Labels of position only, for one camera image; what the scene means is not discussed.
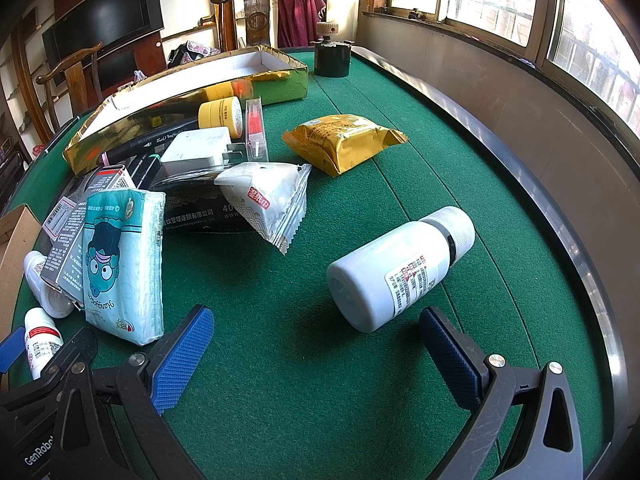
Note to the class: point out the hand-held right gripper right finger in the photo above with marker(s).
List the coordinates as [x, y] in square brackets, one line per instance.
[450, 365]

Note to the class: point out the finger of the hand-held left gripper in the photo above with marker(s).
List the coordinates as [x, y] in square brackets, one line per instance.
[10, 350]

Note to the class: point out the gold foil snack packet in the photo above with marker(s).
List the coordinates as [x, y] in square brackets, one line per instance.
[340, 142]

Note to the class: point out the wooden spool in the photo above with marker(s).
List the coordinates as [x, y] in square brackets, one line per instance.
[327, 30]

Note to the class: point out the wooden chair with carved back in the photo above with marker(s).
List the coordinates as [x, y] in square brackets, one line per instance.
[257, 22]

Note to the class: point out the small white bottle red label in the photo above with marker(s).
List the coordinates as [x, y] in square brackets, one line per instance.
[40, 340]

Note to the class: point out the patterned bag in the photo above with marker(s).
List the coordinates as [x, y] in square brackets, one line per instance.
[195, 50]

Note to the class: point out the maroon cloth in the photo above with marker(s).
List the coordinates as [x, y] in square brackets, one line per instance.
[300, 15]

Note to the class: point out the white charger adapter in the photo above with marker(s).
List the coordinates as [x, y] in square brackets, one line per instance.
[195, 147]

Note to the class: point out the large white plastic bottle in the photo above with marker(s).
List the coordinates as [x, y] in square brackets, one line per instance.
[390, 270]

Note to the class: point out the black television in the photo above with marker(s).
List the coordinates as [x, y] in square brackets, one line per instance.
[115, 15]

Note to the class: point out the black marker pen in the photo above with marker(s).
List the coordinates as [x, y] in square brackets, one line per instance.
[140, 145]

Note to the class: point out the yellow round jar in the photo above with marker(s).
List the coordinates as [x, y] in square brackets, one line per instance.
[220, 112]

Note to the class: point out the black round canister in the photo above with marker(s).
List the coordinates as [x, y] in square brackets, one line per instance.
[332, 62]

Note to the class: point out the dark grey printed carton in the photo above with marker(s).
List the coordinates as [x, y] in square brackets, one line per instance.
[70, 255]

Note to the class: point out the small white plastic bottle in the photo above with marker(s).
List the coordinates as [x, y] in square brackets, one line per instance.
[40, 280]

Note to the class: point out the brown cardboard box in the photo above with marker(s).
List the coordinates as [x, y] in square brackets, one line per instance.
[15, 250]

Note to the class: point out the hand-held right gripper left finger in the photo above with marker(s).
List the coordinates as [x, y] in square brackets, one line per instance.
[182, 360]

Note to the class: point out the light blue cartoon tissue pack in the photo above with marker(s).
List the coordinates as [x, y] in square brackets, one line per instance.
[125, 270]

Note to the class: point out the gold cardboard box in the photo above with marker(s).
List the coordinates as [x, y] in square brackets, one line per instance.
[90, 150]

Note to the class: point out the black flat printed packet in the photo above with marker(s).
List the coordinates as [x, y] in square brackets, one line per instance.
[195, 207]

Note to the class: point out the wooden armchair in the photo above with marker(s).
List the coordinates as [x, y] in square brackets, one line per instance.
[75, 77]

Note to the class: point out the wooden window frame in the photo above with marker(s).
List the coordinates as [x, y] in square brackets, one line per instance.
[545, 10]

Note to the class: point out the red pen in clear case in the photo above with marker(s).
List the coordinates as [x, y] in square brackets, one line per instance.
[255, 127]

